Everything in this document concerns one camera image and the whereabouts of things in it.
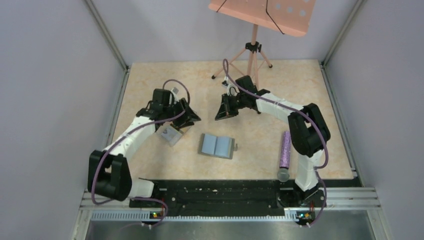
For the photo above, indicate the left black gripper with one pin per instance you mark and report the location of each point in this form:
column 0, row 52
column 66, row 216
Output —
column 191, row 116

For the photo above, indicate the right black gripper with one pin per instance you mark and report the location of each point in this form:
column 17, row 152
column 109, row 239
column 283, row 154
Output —
column 225, row 110

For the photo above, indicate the clear plastic card box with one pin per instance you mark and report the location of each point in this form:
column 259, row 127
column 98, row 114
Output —
column 170, row 135

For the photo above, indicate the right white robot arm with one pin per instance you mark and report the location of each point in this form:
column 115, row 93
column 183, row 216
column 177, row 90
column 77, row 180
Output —
column 308, row 130

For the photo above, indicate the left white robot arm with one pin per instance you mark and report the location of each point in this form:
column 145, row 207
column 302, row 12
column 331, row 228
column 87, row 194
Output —
column 108, row 169

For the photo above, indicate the purple glitter microphone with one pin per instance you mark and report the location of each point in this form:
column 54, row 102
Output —
column 283, row 174

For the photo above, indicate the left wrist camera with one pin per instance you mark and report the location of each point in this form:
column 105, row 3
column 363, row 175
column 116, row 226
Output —
column 175, row 90

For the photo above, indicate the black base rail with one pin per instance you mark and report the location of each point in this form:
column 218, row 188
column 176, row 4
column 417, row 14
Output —
column 236, row 198

